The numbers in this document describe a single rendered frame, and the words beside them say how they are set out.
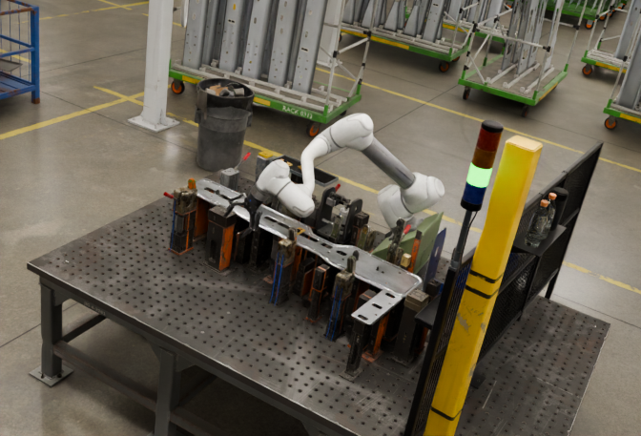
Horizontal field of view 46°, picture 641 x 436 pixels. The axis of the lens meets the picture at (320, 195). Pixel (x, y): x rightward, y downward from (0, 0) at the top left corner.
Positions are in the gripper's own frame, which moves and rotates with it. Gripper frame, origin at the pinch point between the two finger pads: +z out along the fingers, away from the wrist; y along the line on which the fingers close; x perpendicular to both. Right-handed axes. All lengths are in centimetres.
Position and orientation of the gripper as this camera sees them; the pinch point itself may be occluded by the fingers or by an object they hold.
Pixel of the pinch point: (235, 224)
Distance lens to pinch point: 365.3
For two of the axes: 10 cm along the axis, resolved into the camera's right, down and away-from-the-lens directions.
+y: -6.5, -7.1, 2.6
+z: -5.8, 6.9, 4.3
